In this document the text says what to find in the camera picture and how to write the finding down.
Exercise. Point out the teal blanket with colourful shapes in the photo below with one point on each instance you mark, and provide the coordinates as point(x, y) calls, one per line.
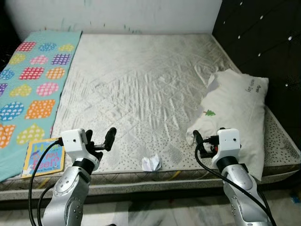
point(42, 75)

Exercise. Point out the colourful children's picture book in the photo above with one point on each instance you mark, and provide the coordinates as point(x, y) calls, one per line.
point(47, 162)

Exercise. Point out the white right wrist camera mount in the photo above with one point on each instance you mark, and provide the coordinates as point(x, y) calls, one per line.
point(229, 141)

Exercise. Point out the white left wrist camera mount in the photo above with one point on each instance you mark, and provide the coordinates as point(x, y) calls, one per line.
point(73, 140)

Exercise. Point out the grey bed frame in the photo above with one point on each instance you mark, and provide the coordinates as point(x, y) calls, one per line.
point(164, 189)

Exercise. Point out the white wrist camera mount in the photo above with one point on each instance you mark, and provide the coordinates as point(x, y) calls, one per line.
point(229, 141)
point(73, 140)

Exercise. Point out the white pillow with small print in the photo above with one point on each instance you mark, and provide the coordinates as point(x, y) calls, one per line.
point(235, 108)

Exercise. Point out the black tufted headboard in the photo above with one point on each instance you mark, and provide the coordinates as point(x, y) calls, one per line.
point(263, 37)

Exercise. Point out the beige quilted mattress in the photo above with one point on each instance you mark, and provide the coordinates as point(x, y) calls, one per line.
point(141, 94)

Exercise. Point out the crumpled white paper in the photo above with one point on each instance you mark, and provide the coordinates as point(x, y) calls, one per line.
point(151, 163)

